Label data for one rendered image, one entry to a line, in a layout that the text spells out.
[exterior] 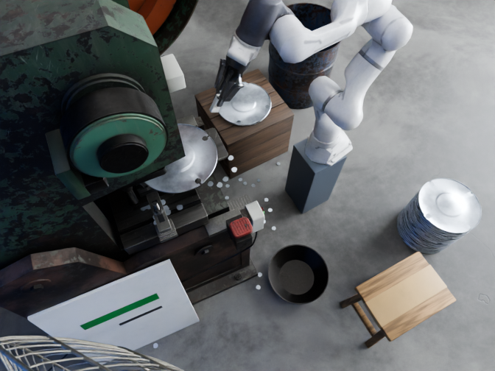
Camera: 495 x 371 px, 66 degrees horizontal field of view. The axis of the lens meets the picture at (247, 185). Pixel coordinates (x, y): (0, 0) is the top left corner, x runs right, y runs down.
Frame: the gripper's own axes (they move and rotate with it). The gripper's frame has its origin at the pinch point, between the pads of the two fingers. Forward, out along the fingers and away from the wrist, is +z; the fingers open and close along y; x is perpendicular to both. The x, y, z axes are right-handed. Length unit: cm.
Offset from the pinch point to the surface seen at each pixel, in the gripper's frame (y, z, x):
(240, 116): 33, 40, -48
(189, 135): 3.5, 18.7, 2.3
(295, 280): -47, 76, -56
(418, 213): -50, 24, -100
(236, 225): -35.7, 20.5, 1.2
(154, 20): 29.4, -9.0, 13.9
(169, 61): -16.8, -27.9, 32.6
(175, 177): -11.0, 23.9, 12.3
